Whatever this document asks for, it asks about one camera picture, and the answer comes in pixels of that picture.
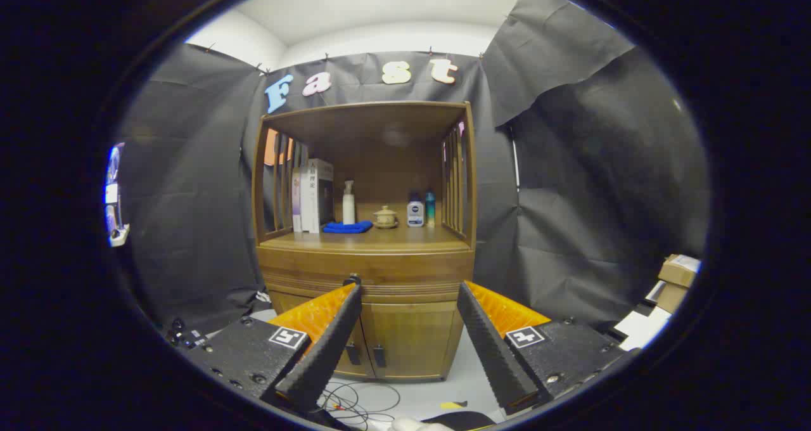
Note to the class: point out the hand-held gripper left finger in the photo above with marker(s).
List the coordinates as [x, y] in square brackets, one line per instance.
[329, 348]

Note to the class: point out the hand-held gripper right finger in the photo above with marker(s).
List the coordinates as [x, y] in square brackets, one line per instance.
[491, 348]

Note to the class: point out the black drawer knob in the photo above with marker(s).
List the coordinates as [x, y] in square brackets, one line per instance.
[352, 280]

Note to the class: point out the wooden drawer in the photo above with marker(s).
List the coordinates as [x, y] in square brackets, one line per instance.
[393, 269]

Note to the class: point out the wooden cabinet door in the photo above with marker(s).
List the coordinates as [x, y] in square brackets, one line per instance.
[412, 336]
[363, 326]

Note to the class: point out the wooden countertop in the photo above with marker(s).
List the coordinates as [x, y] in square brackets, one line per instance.
[405, 238]

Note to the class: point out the wooden cabinet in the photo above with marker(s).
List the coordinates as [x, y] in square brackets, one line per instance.
[374, 120]

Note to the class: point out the yellow tape piece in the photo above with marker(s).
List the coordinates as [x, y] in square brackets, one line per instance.
[453, 405]

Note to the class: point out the black rounded object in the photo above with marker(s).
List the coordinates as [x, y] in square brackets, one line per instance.
[466, 419]

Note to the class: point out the white rounded object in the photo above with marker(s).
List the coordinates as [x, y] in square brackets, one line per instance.
[408, 424]

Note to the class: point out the blue folded cloth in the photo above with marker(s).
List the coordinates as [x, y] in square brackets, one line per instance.
[347, 227]

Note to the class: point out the white pump bottle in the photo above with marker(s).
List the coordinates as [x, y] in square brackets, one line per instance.
[348, 209]

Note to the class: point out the yellow lidded tea bowl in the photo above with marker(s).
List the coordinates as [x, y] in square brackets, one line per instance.
[384, 217]

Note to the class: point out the black floor device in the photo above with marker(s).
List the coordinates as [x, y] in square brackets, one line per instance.
[187, 339]

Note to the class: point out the thin purple book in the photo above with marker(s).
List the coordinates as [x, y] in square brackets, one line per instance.
[296, 203]

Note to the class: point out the teal slim bottle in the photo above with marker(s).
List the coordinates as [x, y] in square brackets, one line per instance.
[430, 209]

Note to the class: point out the thick white book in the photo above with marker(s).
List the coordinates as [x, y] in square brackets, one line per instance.
[310, 196]

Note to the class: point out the white bottle dark blue cap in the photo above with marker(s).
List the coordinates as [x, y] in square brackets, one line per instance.
[415, 215]

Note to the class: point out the cardboard box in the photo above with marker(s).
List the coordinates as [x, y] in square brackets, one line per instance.
[679, 270]
[670, 296]

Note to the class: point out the white and blue object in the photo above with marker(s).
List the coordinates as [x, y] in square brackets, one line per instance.
[115, 193]

